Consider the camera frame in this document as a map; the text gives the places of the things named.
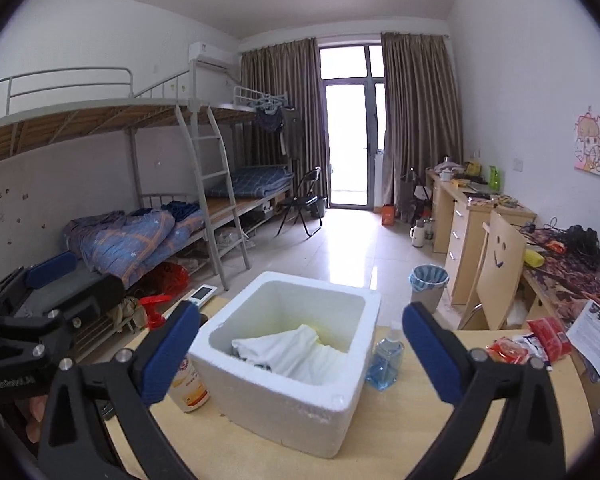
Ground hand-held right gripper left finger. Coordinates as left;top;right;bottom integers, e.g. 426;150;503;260
37;300;203;480

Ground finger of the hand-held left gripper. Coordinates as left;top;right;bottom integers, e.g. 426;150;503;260
0;251;79;312
0;266;126;362

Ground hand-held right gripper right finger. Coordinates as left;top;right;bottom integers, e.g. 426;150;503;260
402;302;568;480

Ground white cloth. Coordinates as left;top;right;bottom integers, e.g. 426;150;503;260
231;324;354;386

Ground white foam box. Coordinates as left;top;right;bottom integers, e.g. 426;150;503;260
187;271;382;459

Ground person's left hand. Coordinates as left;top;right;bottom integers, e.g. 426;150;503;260
22;394;49;443

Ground white lotion bottle red pump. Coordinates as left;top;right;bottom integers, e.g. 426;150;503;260
140;294;212;414

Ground blue mouthwash bottle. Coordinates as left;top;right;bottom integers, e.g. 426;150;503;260
366;321;406;391

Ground blue orange quilt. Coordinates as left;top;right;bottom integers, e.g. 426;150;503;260
62;208;206;287

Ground trash bin with blue liner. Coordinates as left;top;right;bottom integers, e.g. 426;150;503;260
409;264;450;314

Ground white remote control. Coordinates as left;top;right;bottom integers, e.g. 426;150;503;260
187;284;220;306

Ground orange snack packet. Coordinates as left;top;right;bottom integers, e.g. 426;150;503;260
487;336;531;364

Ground red plastic bag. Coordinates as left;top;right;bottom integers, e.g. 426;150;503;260
152;261;190;295

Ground white snack packet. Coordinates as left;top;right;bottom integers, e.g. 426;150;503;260
515;335;551;366

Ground wooden chair with smiley face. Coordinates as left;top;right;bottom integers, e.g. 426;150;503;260
457;209;529;331

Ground red snack packet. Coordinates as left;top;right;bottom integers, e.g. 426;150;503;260
527;317;574;364

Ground wooden desk with drawers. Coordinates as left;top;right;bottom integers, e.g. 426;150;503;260
425;169;537;306

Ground metal bunk bed with ladder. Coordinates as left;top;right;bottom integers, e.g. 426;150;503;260
0;66;254;361

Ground desk with patterned cover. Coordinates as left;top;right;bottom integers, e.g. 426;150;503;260
520;232;600;411

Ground printed paper sheet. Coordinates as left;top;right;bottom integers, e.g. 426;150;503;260
566;300;600;389

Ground blue plaid bedding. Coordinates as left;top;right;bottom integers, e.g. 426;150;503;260
206;166;294;199

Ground black folding chair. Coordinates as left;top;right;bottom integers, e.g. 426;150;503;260
277;166;326;238

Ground brown curtain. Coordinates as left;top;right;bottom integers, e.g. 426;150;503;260
381;32;465;211
240;37;326;202

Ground glass balcony door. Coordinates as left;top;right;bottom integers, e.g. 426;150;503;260
319;42;387;209

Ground dark hanging clothes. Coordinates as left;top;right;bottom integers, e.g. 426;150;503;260
252;100;301;162

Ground white air conditioner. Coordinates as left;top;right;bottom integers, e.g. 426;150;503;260
188;41;231;70

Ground pink cartoon wall poster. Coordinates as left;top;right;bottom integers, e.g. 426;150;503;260
574;105;600;180

